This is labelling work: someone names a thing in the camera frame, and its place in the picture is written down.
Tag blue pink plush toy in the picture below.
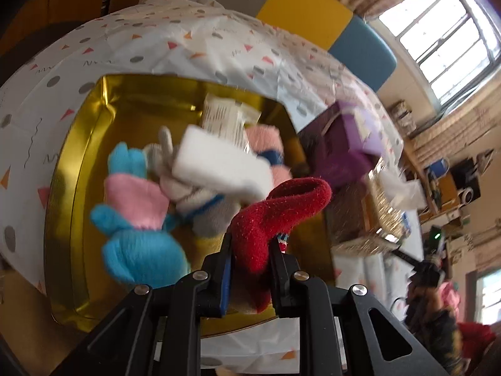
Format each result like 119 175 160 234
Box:
90 142 190 289

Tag white knit glove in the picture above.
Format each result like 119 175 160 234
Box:
143 126 240 238

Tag red sock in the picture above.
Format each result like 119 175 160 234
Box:
229 177 332 315

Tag white foam roll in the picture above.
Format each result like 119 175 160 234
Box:
172 125 273 204

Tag pink fuzzy sock roll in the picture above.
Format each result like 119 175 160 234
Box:
245 124 292 187

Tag white wet wipe packet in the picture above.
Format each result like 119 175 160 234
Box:
201 93 261 153

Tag pink ruffled bedding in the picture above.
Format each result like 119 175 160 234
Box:
438 281 498 361

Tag ornate gold tissue box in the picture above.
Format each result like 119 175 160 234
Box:
324 165 410 257

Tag blue folding chair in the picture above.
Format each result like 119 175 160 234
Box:
426 158 459 212

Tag purple tissue carton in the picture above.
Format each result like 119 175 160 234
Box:
298 100 385 188

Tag right beige curtain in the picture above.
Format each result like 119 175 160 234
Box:
411 74 500 167

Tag boxes on desk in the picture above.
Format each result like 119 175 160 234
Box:
390 100 417 137

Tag gold metal tin tray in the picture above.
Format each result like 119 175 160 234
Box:
45 75 333 336

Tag window with grille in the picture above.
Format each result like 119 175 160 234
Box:
378 0 500 108

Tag patterned plastic tablecloth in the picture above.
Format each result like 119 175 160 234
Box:
1 0 403 331

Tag grey yellow blue sofa back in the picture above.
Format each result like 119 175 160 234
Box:
217 0 397 92

